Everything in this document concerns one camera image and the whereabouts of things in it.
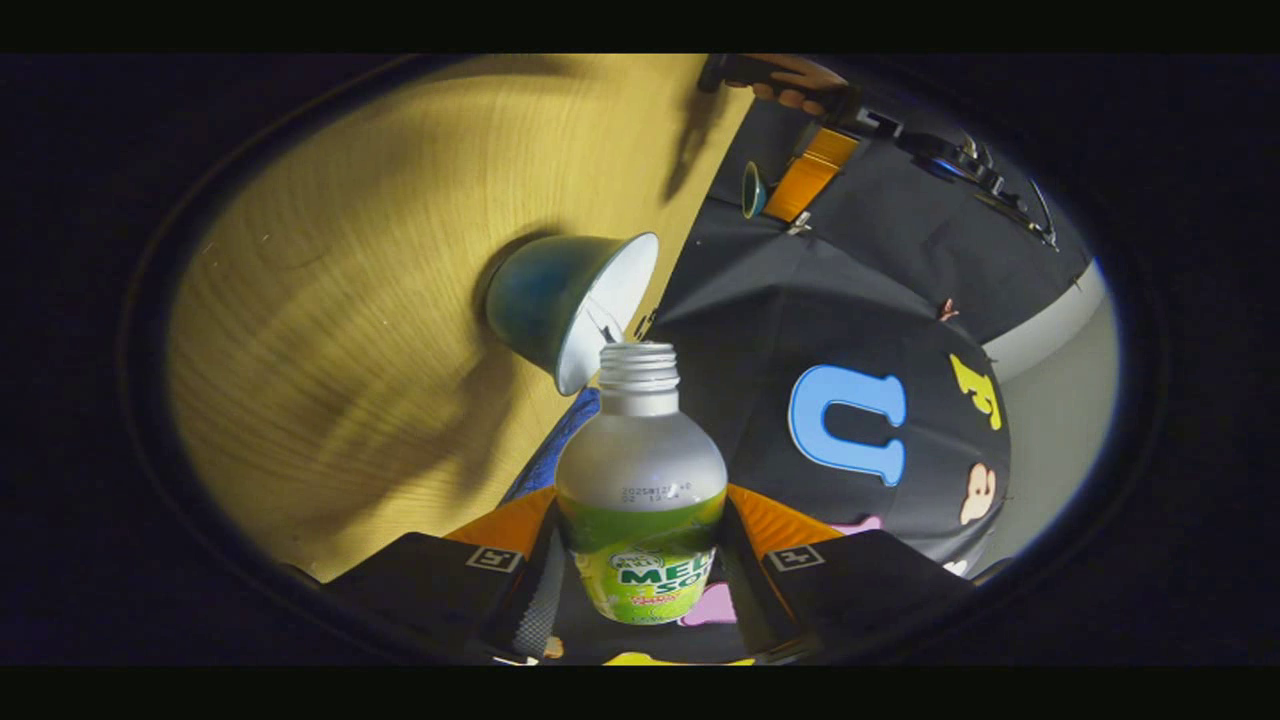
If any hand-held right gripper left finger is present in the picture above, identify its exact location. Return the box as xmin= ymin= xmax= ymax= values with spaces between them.
xmin=320 ymin=487 xmax=563 ymax=663

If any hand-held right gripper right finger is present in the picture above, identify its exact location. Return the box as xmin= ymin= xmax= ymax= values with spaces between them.
xmin=722 ymin=483 xmax=976 ymax=663

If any silver green label water bottle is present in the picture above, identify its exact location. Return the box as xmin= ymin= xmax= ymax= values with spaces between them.
xmin=555 ymin=342 xmax=729 ymax=626

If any teal white teacup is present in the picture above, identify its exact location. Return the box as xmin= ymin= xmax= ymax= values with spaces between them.
xmin=484 ymin=232 xmax=661 ymax=397

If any black backdrop cloth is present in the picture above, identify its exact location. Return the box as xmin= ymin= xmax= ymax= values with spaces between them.
xmin=545 ymin=90 xmax=1096 ymax=666

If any blue towel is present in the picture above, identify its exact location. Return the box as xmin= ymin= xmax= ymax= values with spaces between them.
xmin=500 ymin=388 xmax=603 ymax=506

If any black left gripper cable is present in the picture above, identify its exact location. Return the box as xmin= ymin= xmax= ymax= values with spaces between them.
xmin=1028 ymin=178 xmax=1060 ymax=251

